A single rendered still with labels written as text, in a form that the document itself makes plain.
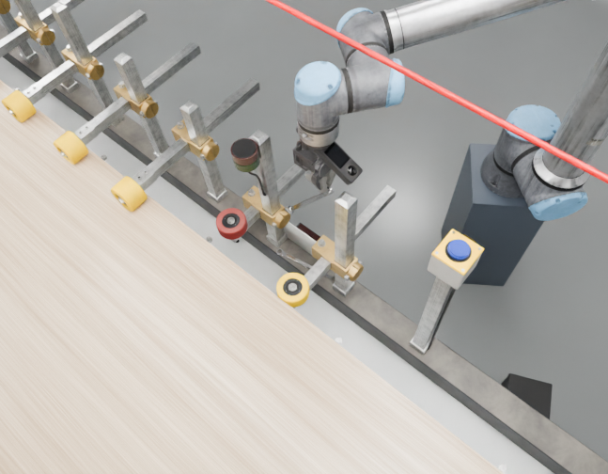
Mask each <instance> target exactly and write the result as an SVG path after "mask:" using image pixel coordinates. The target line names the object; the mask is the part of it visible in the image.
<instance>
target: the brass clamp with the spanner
mask: <svg viewBox="0 0 608 474"><path fill-rule="evenodd" d="M251 189H254V191H255V192H256V194H255V195H254V196H253V197H249V196H248V191H247V192H246V193H245V194H244V195H243V196H242V200H243V204H244V207H246V208H247V209H248V208H249V207H250V206H253V207H254V208H256V209H257V210H258V211H259V213H260V218H261V219H262V220H264V221H265V222H267V223H268V224H269V225H271V226H272V227H273V228H279V229H282V228H284V227H285V226H286V225H287V223H288V222H289V220H290V213H288V212H287V211H285V207H284V206H283V205H281V204H280V205H281V207H280V208H279V209H278V210H277V211H276V212H275V213H274V214H273V215H271V214H269V213H268V212H266V211H265V210H263V208H262V203H261V198H260V193H259V190H258V188H257V187H255V186H253V187H252V188H251Z"/></svg>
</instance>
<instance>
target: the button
mask: <svg viewBox="0 0 608 474"><path fill-rule="evenodd" d="M447 251H448V254H449V255H450V256H451V257H452V258H454V259H456V260H463V259H466V258H467V257H468V256H469V254H470V246H469V245H468V244H467V243H466V242H465V241H463V240H460V239H457V240H453V241H451V242H450V243H449V245H448V248H447Z"/></svg>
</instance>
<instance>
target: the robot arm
mask: <svg viewBox="0 0 608 474"><path fill-rule="evenodd" d="M564 1H567V0H420V1H417V2H414V3H411V4H408V5H405V6H402V7H398V8H393V9H390V10H383V11H379V12H376V13H373V12H372V11H371V10H369V9H367V8H355V9H353V10H351V11H349V12H347V13H346V14H345V15H344V16H343V17H342V18H341V19H340V21H339V23H338V25H337V28H336V31H337V32H338V33H340V34H342V35H344V36H346V37H348V38H350V39H352V40H354V41H356V42H358V43H360V44H362V45H364V46H366V47H367V48H369V49H370V50H372V51H374V52H376V53H378V54H380V55H383V56H385V57H387V58H388V59H390V57H389V55H391V54H393V53H395V52H396V51H399V50H403V49H406V48H410V47H413V46H415V45H419V44H422V43H425V42H429V41H432V40H437V39H440V38H443V37H447V36H450V35H453V34H457V33H459V32H463V31H466V30H469V29H473V28H476V27H479V26H482V25H485V24H491V23H494V22H497V21H501V20H504V19H506V18H510V17H513V16H517V15H520V14H523V13H526V12H529V11H532V10H536V9H539V8H545V7H548V6H550V5H554V4H557V3H560V2H564ZM337 43H338V46H339V48H340V49H341V52H342V55H343V58H344V61H345V64H346V67H347V68H343V69H338V68H337V67H336V66H335V65H334V64H332V63H330V62H324V61H316V62H312V63H309V64H307V65H305V66H304V67H303V68H301V69H300V71H299V72H298V73H297V75H296V78H295V88H294V97H295V100H296V111H297V123H298V127H296V132H297V133H298V134H299V137H300V138H301V139H300V141H297V144H296V147H295V148H294V149H293V160H294V164H296V165H297V166H299V167H300V168H302V169H304V170H305V171H308V170H310V171H311V174H308V173H305V174H304V175H305V177H306V178H307V179H308V180H309V181H310V182H312V183H313V184H314V185H315V186H316V188H317V189H318V190H319V191H320V192H322V193H325V192H326V191H328V189H329V188H330V187H331V185H332V183H333V181H334V178H335V174H336V175H337V176H338V177H339V178H340V179H341V180H342V181H343V182H344V183H345V184H347V185H350V184H352V183H353V182H354V181H355V180H356V179H357V178H358V177H359V176H360V174H361V173H362V172H363V169H362V168H361V167H359V166H358V165H357V164H356V163H355V162H354V161H353V160H352V159H351V158H350V156H349V155H348V154H347V153H346V152H345V151H344V150H343V149H342V148H341V147H340V146H339V145H338V144H337V143H336V142H335V140H336V139H337V137H338V135H339V115H345V114H349V113H355V112H361V111H366V110H371V109H377V108H382V107H385V108H387V107H389V106H392V105H397V104H400V103H401V102H402V100H403V97H404V90H405V79H404V74H402V73H400V72H399V71H396V70H394V69H392V68H390V67H388V66H386V65H385V64H383V63H381V62H380V61H378V60H376V59H374V58H372V57H371V56H369V55H366V54H364V53H362V52H360V51H359V50H357V49H355V48H353V47H351V46H349V45H348V44H346V43H345V42H343V41H341V40H339V39H338V40H337ZM506 121H507V122H509V123H511V124H513V125H515V126H517V127H518V128H520V129H522V130H524V131H526V132H528V133H529V134H532V135H533V136H535V137H537V138H539V139H541V140H543V141H545V142H547V143H549V144H550V145H552V146H554V147H556V148H558V149H560V150H562V151H564V152H565V153H567V154H569V155H571V156H573V157H575V158H577V159H579V160H581V161H582V162H584V163H586V164H588V165H589V163H590V161H591V160H592V158H593V157H594V155H595V154H596V153H597V151H598V150H599V148H600V146H601V145H602V143H603V142H604V140H605V139H606V138H607V136H608V40H607V42H606V44H605V45H604V47H603V49H602V51H601V53H600V55H599V57H598V59H597V61H596V62H595V64H594V66H593V68H592V69H591V71H590V73H589V74H588V76H587V77H586V79H585V82H584V83H583V85H582V87H581V89H580V91H579V92H578V94H577V96H576V98H575V100H574V101H573V103H572V105H571V107H570V108H569V111H568V113H567V114H566V115H565V117H564V119H563V121H562V122H561V123H560V119H559V118H558V117H557V115H556V113H554V112H553V111H552V110H550V109H548V108H546V107H543V106H540V105H539V106H536V105H532V104H530V105H523V106H520V107H518V108H516V109H514V110H513V111H512V112H511V113H510V114H509V116H508V118H507V119H506ZM298 142H299V143H298ZM299 146H300V147H299ZM295 155H296V159H295ZM480 174H481V178H482V181H483V182H484V183H485V184H486V186H487V187H488V188H489V189H490V190H492V192H494V193H495V194H497V195H499V196H502V197H506V198H522V197H524V199H525V201H526V203H527V206H528V209H529V210H530V211H531V213H532V215H533V216H534V217H535V218H536V219H537V220H541V221H542V220H543V221H549V220H555V219H559V218H562V217H565V216H568V215H570V214H572V213H575V212H577V211H579V210H580V209H582V208H583V207H584V206H585V204H586V203H587V201H588V198H587V193H586V192H585V190H584V188H583V185H584V184H585V182H586V181H587V179H588V177H589V175H590V174H588V173H587V172H585V171H583V170H581V169H580V168H578V167H576V166H574V165H572V164H570V163H568V162H566V161H564V160H562V159H561V158H559V157H557V156H555V155H553V154H551V153H549V152H548V151H546V150H544V149H542V148H540V147H538V146H536V145H534V144H533V143H531V142H529V141H527V140H525V139H523V138H521V137H520V136H518V135H516V134H514V133H512V132H510V131H508V130H507V129H505V128H503V130H502V132H501V134H500V136H499V139H498V141H497V144H496V147H495V149H494V150H493V151H492V152H490V153H489V154H488V155H487V156H486V158H485V159H484V161H483V163H482V166H481V169H480Z"/></svg>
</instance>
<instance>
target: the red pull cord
mask: <svg viewBox="0 0 608 474"><path fill-rule="evenodd" d="M265 1H267V2H269V3H271V4H273V5H275V6H277V7H279V8H281V9H283V10H284V11H286V12H288V13H290V14H291V15H293V16H295V17H297V18H299V19H301V20H303V21H305V22H306V23H308V24H311V25H313V26H315V27H316V28H318V29H319V30H321V31H323V32H325V33H327V34H329V35H331V36H332V37H334V38H336V39H338V40H341V41H343V42H345V43H346V44H348V45H349V46H351V47H353V48H355V49H357V50H359V51H360V52H362V53H364V54H366V55H369V56H371V57H372V58H374V59H376V60H378V61H380V62H381V63H383V64H385V65H386V66H388V67H390V68H392V69H394V70H396V71H399V72H400V73H402V74H404V75H406V76H408V77H410V78H412V79H413V80H414V81H416V82H418V83H420V84H422V85H424V86H426V87H428V88H430V89H432V90H434V91H436V92H438V93H440V94H441V95H443V96H445V97H446V98H448V99H450V100H452V101H453V102H455V103H458V104H460V105H462V106H464V107H466V108H467V109H469V110H471V111H473V112H475V113H477V114H478V115H480V116H481V117H483V118H485V119H488V120H490V121H492V122H493V123H495V124H497V125H499V126H501V127H503V128H505V129H507V130H508V131H510V132H512V133H514V134H516V135H518V136H520V137H521V138H523V139H525V140H527V141H529V142H531V143H533V144H534V145H536V146H538V147H540V148H542V149H544V150H546V151H548V152H549V153H551V154H553V155H555V156H557V157H559V158H561V159H562V160H564V161H566V162H568V163H570V164H572V165H574V166H576V167H578V168H580V169H581V170H583V171H585V172H587V173H588V174H590V175H592V176H594V177H596V178H598V179H600V180H602V181H603V182H606V183H608V175H607V174H605V173H603V172H601V171H599V170H597V169H596V168H595V167H593V166H590V165H588V164H586V163H584V162H582V161H581V160H579V159H577V158H575V157H573V156H571V155H569V154H567V153H565V152H564V151H562V150H560V149H558V148H556V147H554V146H552V145H550V144H549V143H547V142H545V141H543V140H541V139H539V138H537V137H535V136H533V135H532V134H529V133H528V132H526V131H524V130H522V129H520V128H518V127H517V126H515V125H513V124H511V123H509V122H507V121H505V120H503V119H501V118H499V117H497V116H495V115H494V114H492V113H490V112H488V111H486V110H484V109H483V108H481V107H479V106H477V105H475V104H473V103H470V102H468V101H467V100H465V99H463V98H462V97H460V96H458V95H456V94H454V93H452V92H451V91H449V90H447V89H445V88H443V87H440V86H438V85H436V84H435V83H433V82H431V81H430V80H428V79H426V78H424V77H422V76H420V75H419V74H417V73H415V72H413V71H410V70H408V69H406V68H404V67H403V66H401V65H399V64H398V63H396V62H394V61H392V60H390V59H388V58H387V57H385V56H383V55H380V54H378V53H376V52H374V51H372V50H370V49H369V48H367V47H366V46H364V45H362V44H360V43H358V42H356V41H354V40H353V39H350V38H348V37H346V36H344V35H342V34H340V33H338V32H337V31H335V30H334V29H332V28H330V27H328V26H326V25H324V24H322V23H320V22H318V21H316V20H314V19H312V18H310V17H308V16H306V15H305V14H303V13H302V12H300V11H298V10H296V9H294V8H291V7H290V6H288V5H286V4H284V3H282V2H280V1H278V0H265Z"/></svg>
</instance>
